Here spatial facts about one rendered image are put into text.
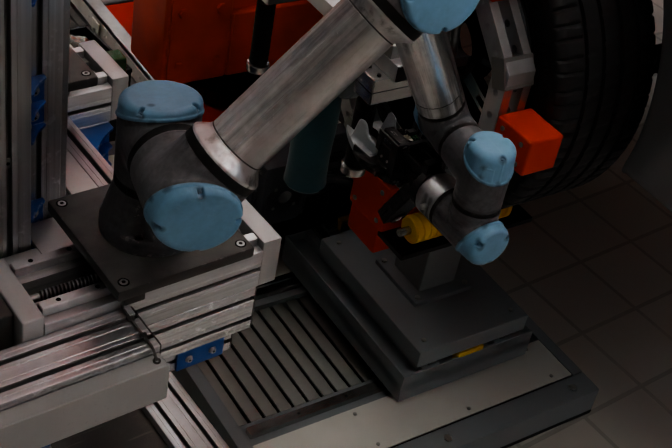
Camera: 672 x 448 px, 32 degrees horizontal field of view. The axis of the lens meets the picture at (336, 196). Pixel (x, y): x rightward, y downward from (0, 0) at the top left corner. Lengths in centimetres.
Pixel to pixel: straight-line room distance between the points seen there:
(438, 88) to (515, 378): 113
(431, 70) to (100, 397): 65
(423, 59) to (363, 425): 105
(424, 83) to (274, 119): 33
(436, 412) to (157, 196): 124
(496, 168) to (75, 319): 63
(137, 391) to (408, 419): 100
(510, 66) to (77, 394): 88
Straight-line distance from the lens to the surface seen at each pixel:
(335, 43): 146
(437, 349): 252
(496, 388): 269
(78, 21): 323
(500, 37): 200
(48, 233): 188
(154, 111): 158
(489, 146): 171
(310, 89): 147
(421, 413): 258
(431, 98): 175
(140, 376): 166
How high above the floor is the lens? 193
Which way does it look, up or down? 37 degrees down
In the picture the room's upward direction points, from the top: 11 degrees clockwise
